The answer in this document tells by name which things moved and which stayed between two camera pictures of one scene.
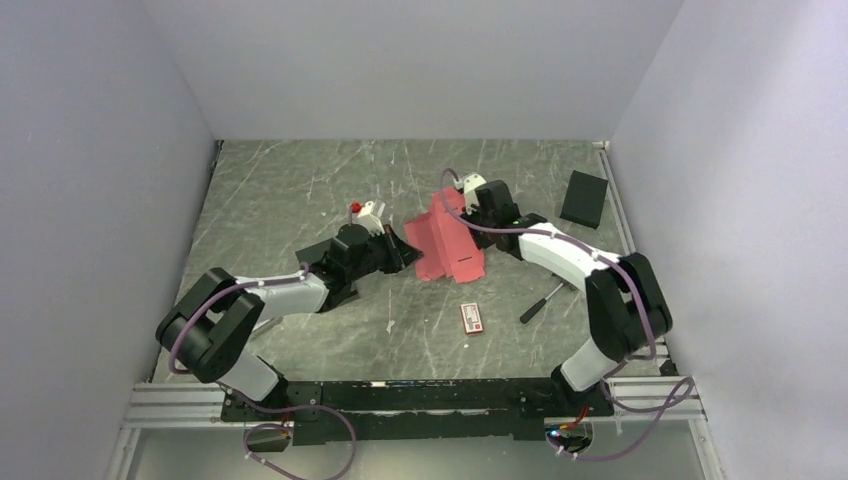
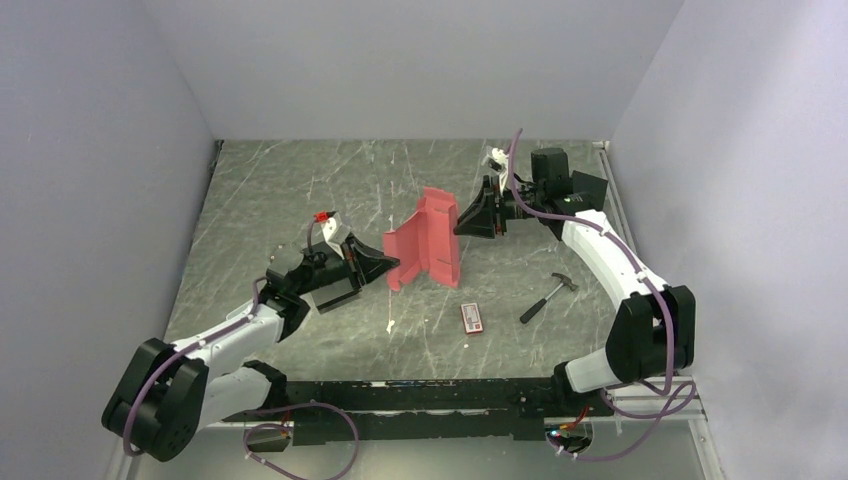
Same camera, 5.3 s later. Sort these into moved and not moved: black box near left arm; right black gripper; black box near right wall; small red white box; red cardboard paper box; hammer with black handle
Moved: red cardboard paper box; right black gripper
Not moved: black box near left arm; hammer with black handle; small red white box; black box near right wall
